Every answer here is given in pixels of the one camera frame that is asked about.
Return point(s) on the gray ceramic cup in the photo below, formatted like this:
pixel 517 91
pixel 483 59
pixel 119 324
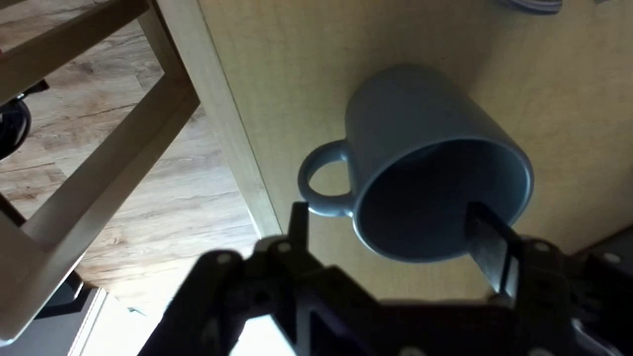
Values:
pixel 422 119

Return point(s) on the wooden slatted chair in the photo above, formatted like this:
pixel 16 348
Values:
pixel 100 170

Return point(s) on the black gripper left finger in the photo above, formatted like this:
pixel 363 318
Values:
pixel 299 227

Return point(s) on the black round floor object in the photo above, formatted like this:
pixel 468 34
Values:
pixel 13 124

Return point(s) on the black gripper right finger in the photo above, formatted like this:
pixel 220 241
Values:
pixel 491 253

